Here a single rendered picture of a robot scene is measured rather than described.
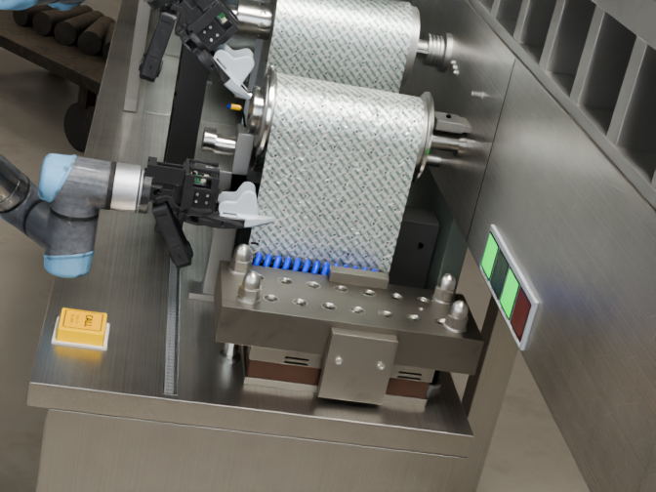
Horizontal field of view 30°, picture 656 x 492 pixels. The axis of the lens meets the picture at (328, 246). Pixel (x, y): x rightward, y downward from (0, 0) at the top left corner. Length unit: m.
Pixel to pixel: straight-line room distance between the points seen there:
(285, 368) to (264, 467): 0.15
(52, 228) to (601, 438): 0.96
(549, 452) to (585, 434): 2.37
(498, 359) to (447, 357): 0.42
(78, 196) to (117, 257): 0.32
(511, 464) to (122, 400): 2.00
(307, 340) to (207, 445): 0.21
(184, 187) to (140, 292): 0.26
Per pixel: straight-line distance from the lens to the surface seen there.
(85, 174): 1.89
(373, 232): 1.97
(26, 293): 4.02
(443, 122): 1.96
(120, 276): 2.12
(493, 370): 2.29
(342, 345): 1.81
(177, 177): 1.90
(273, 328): 1.81
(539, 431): 3.84
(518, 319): 1.60
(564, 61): 1.71
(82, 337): 1.89
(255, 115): 1.91
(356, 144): 1.91
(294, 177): 1.92
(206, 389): 1.83
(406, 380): 1.89
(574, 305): 1.45
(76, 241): 1.93
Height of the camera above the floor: 1.82
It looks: 23 degrees down
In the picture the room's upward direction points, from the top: 12 degrees clockwise
